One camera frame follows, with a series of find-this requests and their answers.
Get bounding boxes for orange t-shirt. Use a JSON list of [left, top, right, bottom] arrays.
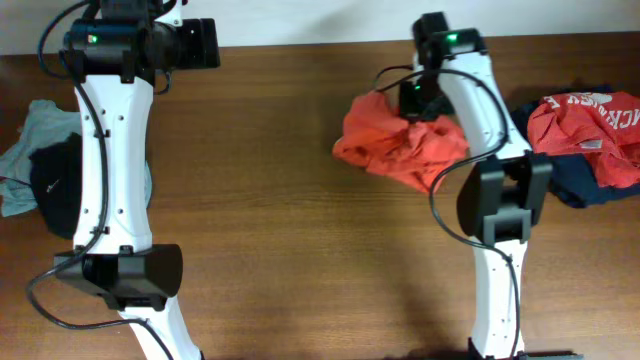
[[332, 91, 469, 194]]

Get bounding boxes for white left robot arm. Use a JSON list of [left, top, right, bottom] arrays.
[[54, 18, 220, 359]]

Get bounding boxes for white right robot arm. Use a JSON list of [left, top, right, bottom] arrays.
[[412, 13, 552, 359]]

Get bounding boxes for grey garment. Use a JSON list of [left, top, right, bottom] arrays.
[[0, 98, 153, 218]]

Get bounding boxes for black garment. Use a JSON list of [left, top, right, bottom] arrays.
[[29, 133, 82, 240]]

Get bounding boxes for navy blue garment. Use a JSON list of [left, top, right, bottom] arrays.
[[510, 84, 639, 209]]

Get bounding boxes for red printed t-shirt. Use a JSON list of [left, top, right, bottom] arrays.
[[527, 92, 639, 188]]

